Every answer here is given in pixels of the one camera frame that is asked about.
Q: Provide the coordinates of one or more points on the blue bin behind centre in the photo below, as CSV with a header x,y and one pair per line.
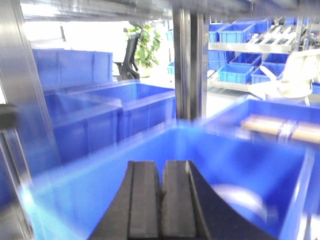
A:
x,y
142,106

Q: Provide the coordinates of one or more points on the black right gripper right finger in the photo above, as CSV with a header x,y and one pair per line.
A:
x,y
192,210

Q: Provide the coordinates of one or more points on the green potted plant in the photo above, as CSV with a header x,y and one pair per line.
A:
x,y
148,44

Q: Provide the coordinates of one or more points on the white half-ring pipe clamp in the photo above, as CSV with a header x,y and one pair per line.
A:
x,y
240,196

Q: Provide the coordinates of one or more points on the blue target bin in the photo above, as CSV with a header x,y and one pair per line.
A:
x,y
68,202

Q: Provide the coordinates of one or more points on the blue bin behind left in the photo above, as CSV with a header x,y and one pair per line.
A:
x,y
81,126

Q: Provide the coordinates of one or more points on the brown paper roll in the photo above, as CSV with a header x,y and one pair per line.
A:
x,y
284,129

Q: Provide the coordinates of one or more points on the metal storage shelf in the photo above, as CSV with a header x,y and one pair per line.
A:
x,y
263,35

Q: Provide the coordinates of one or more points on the blue bin with rolls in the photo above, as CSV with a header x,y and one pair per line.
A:
x,y
227,122

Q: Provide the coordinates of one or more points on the steel shelf post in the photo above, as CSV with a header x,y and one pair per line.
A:
x,y
191,45

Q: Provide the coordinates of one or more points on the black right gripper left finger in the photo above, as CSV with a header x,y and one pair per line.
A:
x,y
134,213

